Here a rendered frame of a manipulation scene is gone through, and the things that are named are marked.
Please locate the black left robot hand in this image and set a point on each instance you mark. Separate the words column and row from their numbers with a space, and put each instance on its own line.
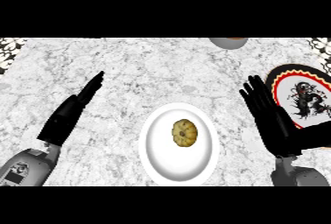
column 64, row 116

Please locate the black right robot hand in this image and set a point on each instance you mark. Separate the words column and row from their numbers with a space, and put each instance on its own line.
column 275, row 128

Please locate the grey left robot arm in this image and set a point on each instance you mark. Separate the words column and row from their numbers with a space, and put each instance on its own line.
column 28, row 169

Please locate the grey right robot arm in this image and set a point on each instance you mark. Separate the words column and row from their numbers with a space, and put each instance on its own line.
column 297, row 175

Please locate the dragon print plate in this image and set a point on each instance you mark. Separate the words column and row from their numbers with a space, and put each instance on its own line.
column 306, row 100

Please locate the yellow-brown squash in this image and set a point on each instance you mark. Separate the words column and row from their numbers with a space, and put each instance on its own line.
column 185, row 133

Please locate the plain white plate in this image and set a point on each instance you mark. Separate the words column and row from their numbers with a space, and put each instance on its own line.
column 179, row 144

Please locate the black white patterned tile panel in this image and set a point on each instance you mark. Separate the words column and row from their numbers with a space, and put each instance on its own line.
column 322, row 51
column 9, row 52

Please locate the grey bowl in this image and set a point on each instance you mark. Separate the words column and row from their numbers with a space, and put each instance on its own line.
column 228, row 42

